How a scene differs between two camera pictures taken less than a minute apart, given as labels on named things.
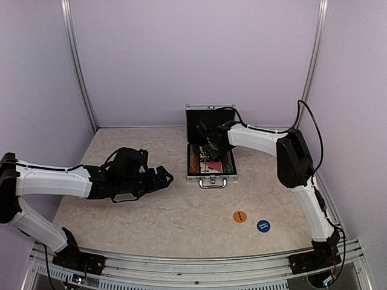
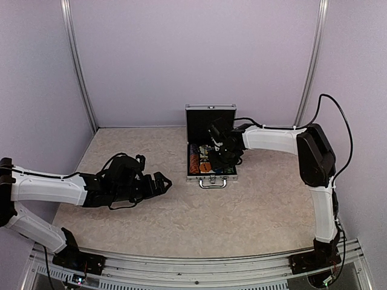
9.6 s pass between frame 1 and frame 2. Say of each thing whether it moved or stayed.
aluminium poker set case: stayed
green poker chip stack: stayed
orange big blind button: moved
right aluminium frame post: stayed
